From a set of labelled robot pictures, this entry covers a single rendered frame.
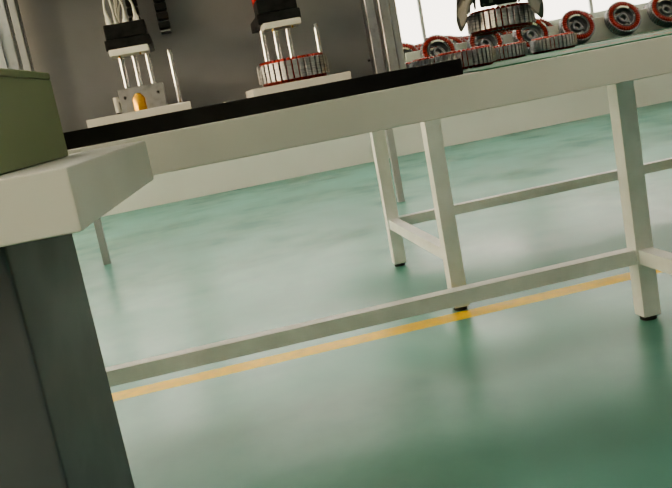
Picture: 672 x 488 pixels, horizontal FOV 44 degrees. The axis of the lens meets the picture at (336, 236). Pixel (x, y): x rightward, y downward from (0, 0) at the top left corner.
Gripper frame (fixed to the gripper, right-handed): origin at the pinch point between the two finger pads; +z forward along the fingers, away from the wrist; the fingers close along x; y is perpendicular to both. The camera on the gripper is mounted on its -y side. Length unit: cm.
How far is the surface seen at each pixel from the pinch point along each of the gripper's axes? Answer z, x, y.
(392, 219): 165, -56, -92
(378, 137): 141, -57, -115
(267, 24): -14.7, -35.2, 9.8
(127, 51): -20, -55, 17
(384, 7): -5.8, -18.7, -1.1
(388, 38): -2.0, -18.7, 2.4
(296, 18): -13.7, -30.9, 8.2
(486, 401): 85, -14, 28
